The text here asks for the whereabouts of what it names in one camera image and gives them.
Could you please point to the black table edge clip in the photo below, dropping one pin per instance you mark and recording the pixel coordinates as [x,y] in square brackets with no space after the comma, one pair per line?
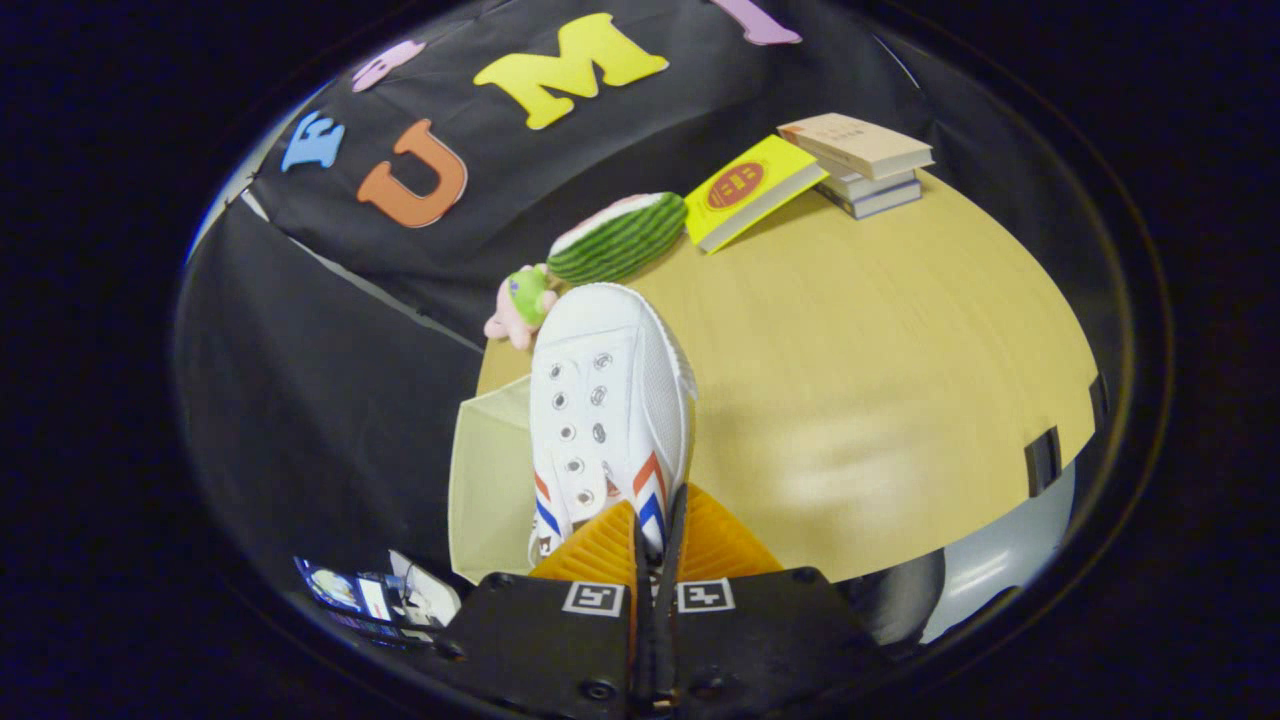
[1042,460]

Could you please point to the yellow book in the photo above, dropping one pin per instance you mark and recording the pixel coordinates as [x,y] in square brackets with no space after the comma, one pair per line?
[745,190]

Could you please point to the stack of beige books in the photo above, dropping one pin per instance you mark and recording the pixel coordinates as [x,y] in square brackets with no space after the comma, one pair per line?
[860,150]

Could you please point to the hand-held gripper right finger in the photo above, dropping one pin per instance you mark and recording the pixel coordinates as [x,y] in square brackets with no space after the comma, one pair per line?
[770,645]

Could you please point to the white plastic object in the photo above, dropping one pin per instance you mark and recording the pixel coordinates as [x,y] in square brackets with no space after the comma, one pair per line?
[430,595]

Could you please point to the pale green storage box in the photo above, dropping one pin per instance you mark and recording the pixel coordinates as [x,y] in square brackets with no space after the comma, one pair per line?
[490,480]

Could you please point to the white canvas shoe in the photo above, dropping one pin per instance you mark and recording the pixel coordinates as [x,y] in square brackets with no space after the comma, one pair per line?
[610,380]

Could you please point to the blue printed package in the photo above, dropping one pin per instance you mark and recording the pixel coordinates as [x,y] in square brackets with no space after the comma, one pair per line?
[340,590]

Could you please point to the watermelon slice plush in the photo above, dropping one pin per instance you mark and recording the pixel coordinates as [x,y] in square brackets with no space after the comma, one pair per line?
[620,240]

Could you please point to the pink and green plush toy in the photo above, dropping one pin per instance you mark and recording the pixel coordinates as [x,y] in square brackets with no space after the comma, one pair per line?
[520,305]

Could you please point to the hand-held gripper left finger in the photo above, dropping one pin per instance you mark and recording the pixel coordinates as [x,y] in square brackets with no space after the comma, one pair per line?
[540,650]

